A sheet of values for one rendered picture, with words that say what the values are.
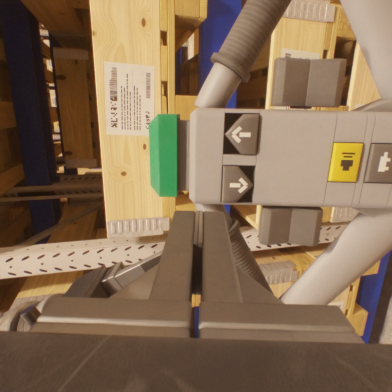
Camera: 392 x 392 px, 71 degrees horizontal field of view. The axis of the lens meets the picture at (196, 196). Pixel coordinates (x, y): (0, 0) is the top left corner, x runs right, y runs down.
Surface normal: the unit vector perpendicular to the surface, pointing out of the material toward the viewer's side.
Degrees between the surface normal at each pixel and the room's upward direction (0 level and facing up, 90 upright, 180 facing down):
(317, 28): 90
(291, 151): 74
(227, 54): 52
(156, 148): 39
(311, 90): 57
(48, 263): 90
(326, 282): 67
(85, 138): 90
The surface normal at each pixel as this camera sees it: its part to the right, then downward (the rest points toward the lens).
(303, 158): -0.03, 0.29
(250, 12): -0.40, 0.04
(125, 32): 0.25, 0.27
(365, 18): -0.44, 0.50
